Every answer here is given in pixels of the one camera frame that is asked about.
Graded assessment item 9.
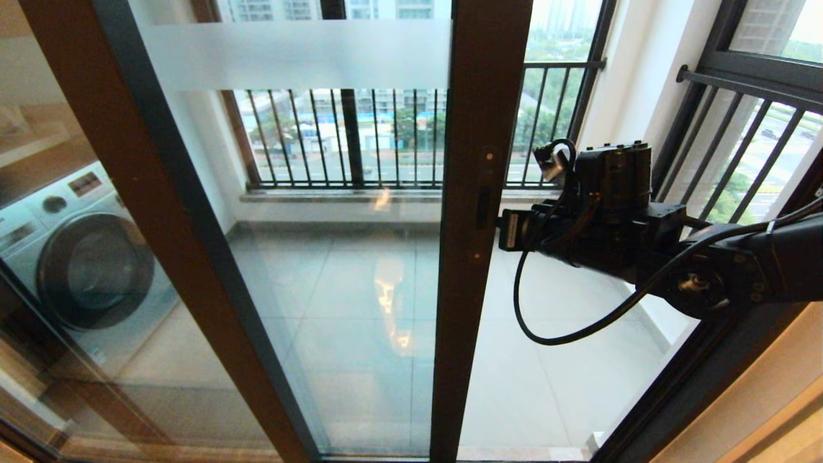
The brown-framed sliding glass door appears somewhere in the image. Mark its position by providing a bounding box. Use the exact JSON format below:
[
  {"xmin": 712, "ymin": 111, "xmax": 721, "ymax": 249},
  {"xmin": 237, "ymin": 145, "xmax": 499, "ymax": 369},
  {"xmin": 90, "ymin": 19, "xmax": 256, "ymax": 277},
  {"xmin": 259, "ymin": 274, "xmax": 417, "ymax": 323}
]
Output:
[{"xmin": 138, "ymin": 0, "xmax": 534, "ymax": 463}]

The black short window railing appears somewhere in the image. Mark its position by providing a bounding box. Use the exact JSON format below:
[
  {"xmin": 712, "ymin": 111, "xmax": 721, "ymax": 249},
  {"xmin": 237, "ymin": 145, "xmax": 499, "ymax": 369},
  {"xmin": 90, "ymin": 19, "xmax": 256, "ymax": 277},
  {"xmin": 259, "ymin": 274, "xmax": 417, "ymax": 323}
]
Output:
[{"xmin": 653, "ymin": 64, "xmax": 823, "ymax": 222}]

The long grey stone window sill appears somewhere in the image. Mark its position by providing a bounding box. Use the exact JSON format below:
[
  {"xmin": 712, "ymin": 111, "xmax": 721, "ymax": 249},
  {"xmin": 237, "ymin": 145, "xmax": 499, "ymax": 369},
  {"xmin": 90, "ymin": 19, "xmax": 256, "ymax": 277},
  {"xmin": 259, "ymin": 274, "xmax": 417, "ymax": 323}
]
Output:
[{"xmin": 241, "ymin": 188, "xmax": 560, "ymax": 205}]

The black long window railing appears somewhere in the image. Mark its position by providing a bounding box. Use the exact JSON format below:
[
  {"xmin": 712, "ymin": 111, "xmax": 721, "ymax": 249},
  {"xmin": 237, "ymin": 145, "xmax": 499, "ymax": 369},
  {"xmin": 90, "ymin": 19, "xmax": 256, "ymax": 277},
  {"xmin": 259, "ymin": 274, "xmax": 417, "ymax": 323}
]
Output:
[{"xmin": 231, "ymin": 58, "xmax": 608, "ymax": 192}]

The silver front-load washing machine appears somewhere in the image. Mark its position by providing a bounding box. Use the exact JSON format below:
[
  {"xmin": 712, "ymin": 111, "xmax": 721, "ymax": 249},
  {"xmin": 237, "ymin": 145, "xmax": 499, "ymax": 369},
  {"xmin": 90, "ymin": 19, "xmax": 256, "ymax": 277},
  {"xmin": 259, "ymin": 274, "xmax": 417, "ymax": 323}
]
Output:
[{"xmin": 0, "ymin": 161, "xmax": 181, "ymax": 380}]

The brown-framed fixed glass door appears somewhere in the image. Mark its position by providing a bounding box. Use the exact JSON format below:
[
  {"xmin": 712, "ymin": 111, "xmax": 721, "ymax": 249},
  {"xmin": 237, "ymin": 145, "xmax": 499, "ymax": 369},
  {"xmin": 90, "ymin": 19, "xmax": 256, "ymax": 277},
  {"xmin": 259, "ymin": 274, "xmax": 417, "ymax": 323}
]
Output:
[{"xmin": 0, "ymin": 0, "xmax": 322, "ymax": 463}]

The silver cable connector plug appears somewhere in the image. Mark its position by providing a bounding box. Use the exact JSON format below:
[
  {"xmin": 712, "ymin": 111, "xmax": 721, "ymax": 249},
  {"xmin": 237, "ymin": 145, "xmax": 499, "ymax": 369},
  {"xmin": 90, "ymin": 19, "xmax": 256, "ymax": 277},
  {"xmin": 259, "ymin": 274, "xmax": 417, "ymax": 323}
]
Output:
[{"xmin": 536, "ymin": 143, "xmax": 574, "ymax": 185}]

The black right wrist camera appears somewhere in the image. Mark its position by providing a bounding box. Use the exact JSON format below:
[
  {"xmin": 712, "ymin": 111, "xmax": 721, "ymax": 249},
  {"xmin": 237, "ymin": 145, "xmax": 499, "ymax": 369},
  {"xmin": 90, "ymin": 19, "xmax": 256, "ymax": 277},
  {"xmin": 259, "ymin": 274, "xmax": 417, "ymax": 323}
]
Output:
[{"xmin": 498, "ymin": 207, "xmax": 536, "ymax": 253}]

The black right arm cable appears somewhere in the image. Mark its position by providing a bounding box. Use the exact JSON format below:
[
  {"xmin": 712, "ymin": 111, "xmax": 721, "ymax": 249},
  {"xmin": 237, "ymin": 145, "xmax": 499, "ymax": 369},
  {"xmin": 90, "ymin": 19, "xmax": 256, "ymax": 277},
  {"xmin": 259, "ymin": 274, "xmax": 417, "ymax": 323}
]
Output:
[{"xmin": 512, "ymin": 138, "xmax": 823, "ymax": 347}]

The dark door frame jamb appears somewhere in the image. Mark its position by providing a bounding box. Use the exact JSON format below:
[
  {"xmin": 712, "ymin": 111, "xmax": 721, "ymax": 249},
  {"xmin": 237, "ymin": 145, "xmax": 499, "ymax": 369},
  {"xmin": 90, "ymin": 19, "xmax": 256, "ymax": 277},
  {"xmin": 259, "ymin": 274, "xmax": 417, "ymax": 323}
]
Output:
[{"xmin": 592, "ymin": 161, "xmax": 823, "ymax": 463}]

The dark narrow window frame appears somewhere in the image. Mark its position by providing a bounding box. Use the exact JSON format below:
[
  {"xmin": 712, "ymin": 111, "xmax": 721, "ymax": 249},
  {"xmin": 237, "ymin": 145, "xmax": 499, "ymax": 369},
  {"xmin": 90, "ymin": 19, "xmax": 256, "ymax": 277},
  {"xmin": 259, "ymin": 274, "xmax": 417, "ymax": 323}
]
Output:
[{"xmin": 646, "ymin": 0, "xmax": 823, "ymax": 213}]

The dark wide window frame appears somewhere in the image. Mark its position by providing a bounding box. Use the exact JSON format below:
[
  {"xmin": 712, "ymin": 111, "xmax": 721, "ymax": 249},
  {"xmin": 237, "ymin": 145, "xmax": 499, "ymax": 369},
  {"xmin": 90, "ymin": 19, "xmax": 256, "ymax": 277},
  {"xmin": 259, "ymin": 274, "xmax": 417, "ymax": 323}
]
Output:
[{"xmin": 190, "ymin": 0, "xmax": 618, "ymax": 192}]

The cream wall shelf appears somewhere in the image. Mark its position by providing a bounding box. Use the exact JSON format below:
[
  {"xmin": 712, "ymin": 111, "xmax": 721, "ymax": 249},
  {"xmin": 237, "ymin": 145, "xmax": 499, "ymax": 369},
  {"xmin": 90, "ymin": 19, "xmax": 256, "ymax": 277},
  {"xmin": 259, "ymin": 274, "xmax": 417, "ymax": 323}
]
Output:
[{"xmin": 0, "ymin": 106, "xmax": 73, "ymax": 171}]

